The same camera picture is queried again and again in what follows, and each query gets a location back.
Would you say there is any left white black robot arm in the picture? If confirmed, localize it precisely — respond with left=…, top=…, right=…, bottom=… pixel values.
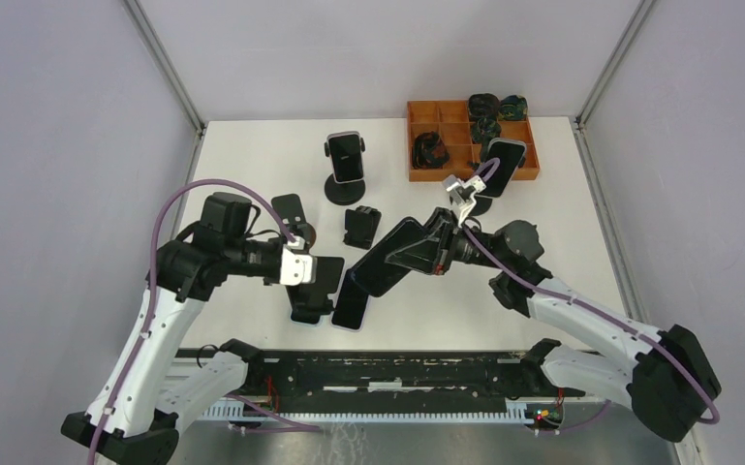
left=61, top=192, right=344, bottom=464

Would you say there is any dark green strap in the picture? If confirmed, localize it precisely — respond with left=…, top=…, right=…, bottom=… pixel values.
left=497, top=94, right=530, bottom=123

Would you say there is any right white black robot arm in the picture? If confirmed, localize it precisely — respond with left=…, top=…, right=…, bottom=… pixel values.
left=385, top=208, right=722, bottom=443

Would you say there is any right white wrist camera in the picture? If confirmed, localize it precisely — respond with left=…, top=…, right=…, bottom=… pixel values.
left=442, top=175, right=486, bottom=227

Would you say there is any black small phone stand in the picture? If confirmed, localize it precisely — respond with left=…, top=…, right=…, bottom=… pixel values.
left=343, top=205, right=382, bottom=250

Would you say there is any pink case phone tilted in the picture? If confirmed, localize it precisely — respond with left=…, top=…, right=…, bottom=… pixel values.
left=475, top=138, right=527, bottom=199

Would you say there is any black strap top tray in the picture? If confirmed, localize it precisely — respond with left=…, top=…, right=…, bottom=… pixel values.
left=467, top=92, right=502, bottom=123

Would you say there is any lavender case phone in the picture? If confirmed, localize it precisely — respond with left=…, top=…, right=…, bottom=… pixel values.
left=330, top=270, right=370, bottom=330

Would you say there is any grey case phone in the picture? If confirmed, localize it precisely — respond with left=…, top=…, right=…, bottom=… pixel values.
left=325, top=131, right=365, bottom=184

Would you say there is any black round stand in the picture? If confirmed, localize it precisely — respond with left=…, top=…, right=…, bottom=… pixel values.
left=469, top=162, right=492, bottom=217
left=324, top=172, right=365, bottom=206

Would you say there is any orange compartment tray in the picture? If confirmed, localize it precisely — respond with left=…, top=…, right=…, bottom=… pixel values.
left=406, top=100, right=541, bottom=183

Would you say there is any black strap in tray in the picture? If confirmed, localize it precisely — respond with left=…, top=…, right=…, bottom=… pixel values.
left=411, top=131, right=450, bottom=171

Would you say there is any white cable duct rail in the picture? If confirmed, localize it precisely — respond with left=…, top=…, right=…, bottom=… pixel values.
left=199, top=398, right=561, bottom=426

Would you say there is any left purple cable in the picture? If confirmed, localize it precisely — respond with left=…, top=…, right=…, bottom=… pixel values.
left=86, top=178, right=321, bottom=465

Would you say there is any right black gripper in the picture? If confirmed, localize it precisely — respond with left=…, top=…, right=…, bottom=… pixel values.
left=385, top=206, right=509, bottom=275

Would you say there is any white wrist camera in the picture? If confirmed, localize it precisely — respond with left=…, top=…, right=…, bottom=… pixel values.
left=279, top=235, right=317, bottom=286
left=442, top=175, right=486, bottom=227

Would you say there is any black phone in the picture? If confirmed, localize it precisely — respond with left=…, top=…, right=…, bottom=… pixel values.
left=350, top=217, right=425, bottom=297

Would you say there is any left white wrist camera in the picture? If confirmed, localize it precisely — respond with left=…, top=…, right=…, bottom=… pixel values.
left=279, top=235, right=317, bottom=286

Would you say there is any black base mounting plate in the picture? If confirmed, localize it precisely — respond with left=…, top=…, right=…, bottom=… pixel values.
left=233, top=341, right=580, bottom=415

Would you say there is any light blue case phone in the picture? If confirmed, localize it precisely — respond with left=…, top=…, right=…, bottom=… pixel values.
left=290, top=312, right=323, bottom=326

